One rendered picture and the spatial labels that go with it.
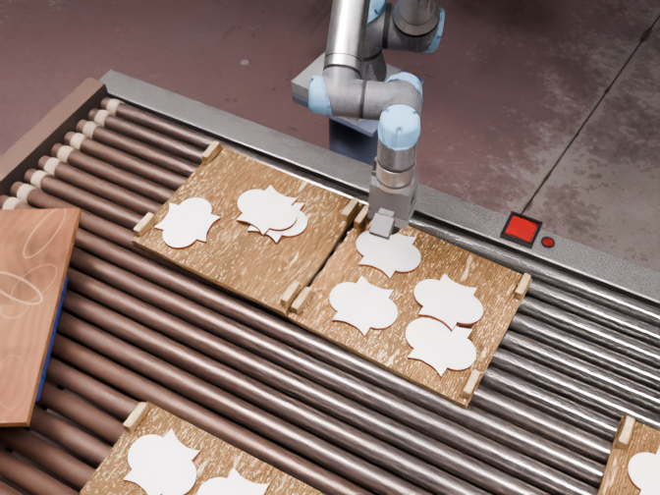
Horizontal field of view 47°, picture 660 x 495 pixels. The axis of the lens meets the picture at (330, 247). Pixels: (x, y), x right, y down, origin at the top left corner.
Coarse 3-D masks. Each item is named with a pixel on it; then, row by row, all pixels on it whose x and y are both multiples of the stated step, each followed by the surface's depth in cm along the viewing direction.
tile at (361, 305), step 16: (336, 288) 163; (352, 288) 163; (368, 288) 163; (336, 304) 161; (352, 304) 161; (368, 304) 161; (384, 304) 161; (336, 320) 159; (352, 320) 158; (368, 320) 158; (384, 320) 158
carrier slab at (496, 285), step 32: (352, 256) 170; (448, 256) 170; (480, 256) 170; (320, 288) 165; (384, 288) 164; (480, 288) 164; (512, 288) 164; (320, 320) 160; (480, 320) 159; (352, 352) 156; (384, 352) 155; (480, 352) 155; (416, 384) 152; (448, 384) 150
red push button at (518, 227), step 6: (516, 216) 178; (510, 222) 177; (516, 222) 176; (522, 222) 176; (528, 222) 176; (510, 228) 175; (516, 228) 175; (522, 228) 175; (528, 228) 175; (534, 228) 175; (510, 234) 174; (516, 234) 174; (522, 234) 174; (528, 234) 174; (528, 240) 173
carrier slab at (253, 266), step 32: (224, 160) 188; (192, 192) 182; (224, 192) 182; (288, 192) 182; (320, 192) 182; (224, 224) 176; (320, 224) 176; (160, 256) 172; (192, 256) 170; (224, 256) 170; (256, 256) 170; (288, 256) 170; (320, 256) 170; (256, 288) 165
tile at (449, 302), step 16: (416, 288) 162; (432, 288) 163; (448, 288) 163; (464, 288) 163; (432, 304) 159; (448, 304) 160; (464, 304) 160; (480, 304) 160; (448, 320) 157; (464, 320) 157
